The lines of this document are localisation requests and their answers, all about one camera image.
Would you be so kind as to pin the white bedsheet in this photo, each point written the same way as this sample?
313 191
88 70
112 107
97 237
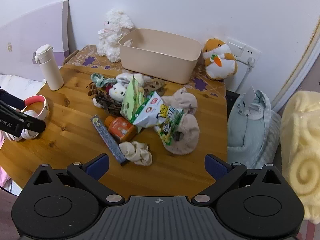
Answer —
17 85

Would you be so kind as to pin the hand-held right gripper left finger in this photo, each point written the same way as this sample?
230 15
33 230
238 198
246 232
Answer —
98 166

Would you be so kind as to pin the pink headboard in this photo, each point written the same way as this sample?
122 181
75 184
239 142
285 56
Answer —
30 30

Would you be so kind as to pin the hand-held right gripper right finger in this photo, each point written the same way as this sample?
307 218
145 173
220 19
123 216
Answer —
215 166

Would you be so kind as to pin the pink cloth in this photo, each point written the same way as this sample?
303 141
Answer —
3 175

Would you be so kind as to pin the long blue star box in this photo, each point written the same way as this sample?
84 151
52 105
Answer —
107 137

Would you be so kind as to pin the white plastic object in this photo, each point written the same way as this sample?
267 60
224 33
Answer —
251 105

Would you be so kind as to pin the brown hair claw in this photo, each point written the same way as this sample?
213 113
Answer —
152 86

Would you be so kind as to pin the yellow fleece blanket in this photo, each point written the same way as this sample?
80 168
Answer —
302 142

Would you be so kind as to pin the beige plastic storage bin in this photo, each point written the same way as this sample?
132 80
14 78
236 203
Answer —
155 65

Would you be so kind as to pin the cream door frame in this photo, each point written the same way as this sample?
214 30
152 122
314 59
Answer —
298 77

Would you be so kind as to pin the light blue cushion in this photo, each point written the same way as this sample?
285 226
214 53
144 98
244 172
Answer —
247 135

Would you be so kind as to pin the teal scrunchie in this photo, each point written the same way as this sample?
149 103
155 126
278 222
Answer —
100 80

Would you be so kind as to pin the yellow green cartoon snack packet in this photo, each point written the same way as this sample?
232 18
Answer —
167 127

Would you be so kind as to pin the pink white headphones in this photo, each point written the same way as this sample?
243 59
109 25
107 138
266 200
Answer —
41 105

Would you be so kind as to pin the orange bottle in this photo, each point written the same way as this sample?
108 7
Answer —
120 130

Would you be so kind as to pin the white wall socket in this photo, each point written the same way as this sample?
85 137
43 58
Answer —
253 52

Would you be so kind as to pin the white thermos bottle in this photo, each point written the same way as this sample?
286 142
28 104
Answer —
50 72

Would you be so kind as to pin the brown purple flower mat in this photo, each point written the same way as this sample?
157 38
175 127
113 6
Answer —
87 57

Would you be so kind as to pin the white lamb plush toy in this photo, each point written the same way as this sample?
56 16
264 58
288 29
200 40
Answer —
112 37

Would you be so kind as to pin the orange hamster plush toy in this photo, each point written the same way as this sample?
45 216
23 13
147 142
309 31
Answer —
220 67

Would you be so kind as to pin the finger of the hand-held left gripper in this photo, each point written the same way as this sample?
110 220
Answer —
12 100
35 125

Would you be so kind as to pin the light green snack bag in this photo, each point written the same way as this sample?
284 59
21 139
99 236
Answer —
130 102

